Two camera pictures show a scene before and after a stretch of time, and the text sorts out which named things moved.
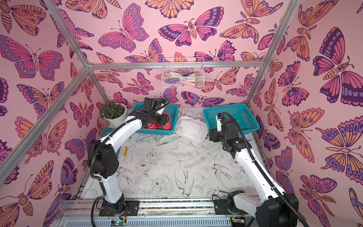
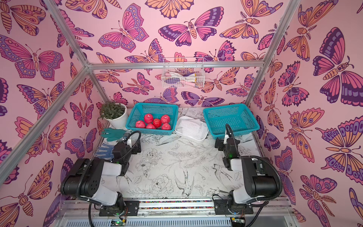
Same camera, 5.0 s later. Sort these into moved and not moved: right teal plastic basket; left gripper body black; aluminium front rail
Moved: left gripper body black
Not moved: aluminium front rail; right teal plastic basket
